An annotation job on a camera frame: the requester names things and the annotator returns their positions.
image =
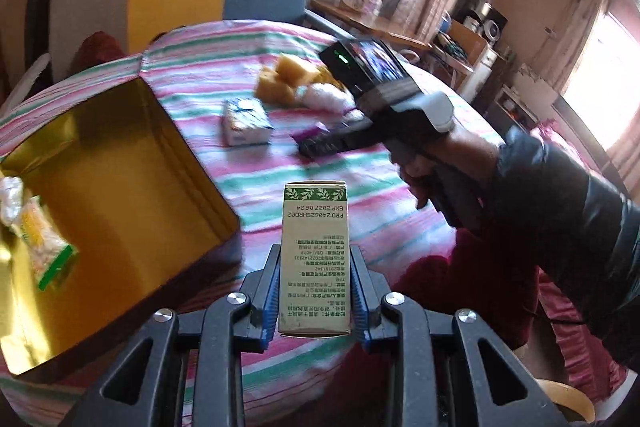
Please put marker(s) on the black rolled mat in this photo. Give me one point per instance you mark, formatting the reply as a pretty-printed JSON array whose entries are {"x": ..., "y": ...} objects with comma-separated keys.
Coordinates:
[{"x": 42, "y": 7}]

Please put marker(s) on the blue and white tissue pack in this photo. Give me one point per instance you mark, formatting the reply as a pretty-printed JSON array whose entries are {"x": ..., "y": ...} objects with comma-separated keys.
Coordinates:
[{"x": 246, "y": 123}]

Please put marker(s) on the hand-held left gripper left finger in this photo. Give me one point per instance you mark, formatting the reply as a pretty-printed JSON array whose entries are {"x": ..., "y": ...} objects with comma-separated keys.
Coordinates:
[{"x": 270, "y": 307}]

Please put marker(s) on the white foam piece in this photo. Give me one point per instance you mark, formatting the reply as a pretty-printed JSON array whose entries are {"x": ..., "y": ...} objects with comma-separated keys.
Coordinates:
[{"x": 37, "y": 74}]

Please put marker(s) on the green and white small carton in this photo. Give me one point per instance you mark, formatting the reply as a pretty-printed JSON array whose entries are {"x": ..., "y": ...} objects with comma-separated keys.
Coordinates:
[{"x": 314, "y": 257}]

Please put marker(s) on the yellow snack packet green label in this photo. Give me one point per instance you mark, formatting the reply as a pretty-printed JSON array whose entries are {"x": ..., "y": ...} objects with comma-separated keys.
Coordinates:
[{"x": 45, "y": 247}]

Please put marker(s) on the small yellow sponge piece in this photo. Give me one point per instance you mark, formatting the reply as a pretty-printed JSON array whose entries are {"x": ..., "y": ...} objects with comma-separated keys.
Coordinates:
[{"x": 296, "y": 69}]

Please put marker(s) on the gold metal tray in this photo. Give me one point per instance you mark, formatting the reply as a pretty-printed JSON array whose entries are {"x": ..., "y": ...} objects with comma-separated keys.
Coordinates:
[{"x": 125, "y": 187}]

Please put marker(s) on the dark red cloth on chair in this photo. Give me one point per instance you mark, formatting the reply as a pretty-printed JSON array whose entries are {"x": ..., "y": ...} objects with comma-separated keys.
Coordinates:
[{"x": 100, "y": 52}]

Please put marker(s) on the white wrapped ball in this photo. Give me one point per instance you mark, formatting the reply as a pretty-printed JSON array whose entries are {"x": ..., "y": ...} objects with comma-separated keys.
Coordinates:
[
  {"x": 322, "y": 98},
  {"x": 10, "y": 201}
]

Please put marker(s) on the person's right hand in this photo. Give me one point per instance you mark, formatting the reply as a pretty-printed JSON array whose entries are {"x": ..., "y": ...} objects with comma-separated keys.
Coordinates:
[{"x": 470, "y": 157}]

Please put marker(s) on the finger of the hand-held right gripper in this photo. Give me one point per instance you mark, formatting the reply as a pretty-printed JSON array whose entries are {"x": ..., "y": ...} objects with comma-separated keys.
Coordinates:
[{"x": 335, "y": 142}]

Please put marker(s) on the large yellow sponge block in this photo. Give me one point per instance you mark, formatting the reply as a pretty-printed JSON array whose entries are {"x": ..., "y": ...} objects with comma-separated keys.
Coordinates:
[{"x": 275, "y": 88}]

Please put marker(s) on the black silver appliance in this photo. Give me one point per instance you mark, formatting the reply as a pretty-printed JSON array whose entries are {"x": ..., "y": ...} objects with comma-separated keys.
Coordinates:
[{"x": 487, "y": 19}]

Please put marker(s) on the person's right forearm dark sleeve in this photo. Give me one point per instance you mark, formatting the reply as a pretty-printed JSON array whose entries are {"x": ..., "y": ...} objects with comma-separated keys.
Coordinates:
[{"x": 560, "y": 232}]

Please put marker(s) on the wooden desk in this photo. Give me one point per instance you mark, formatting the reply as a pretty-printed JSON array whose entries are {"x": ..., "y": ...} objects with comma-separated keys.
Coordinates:
[{"x": 370, "y": 24}]

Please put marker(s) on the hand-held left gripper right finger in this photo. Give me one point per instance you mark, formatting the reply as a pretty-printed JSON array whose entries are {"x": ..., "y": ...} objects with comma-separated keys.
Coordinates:
[{"x": 358, "y": 307}]

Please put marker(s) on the white cabinet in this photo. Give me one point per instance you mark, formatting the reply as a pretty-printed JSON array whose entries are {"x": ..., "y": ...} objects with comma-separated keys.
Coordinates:
[{"x": 475, "y": 57}]

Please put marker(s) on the purple snack packet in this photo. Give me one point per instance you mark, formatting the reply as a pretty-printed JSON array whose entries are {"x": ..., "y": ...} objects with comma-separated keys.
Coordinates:
[{"x": 307, "y": 135}]

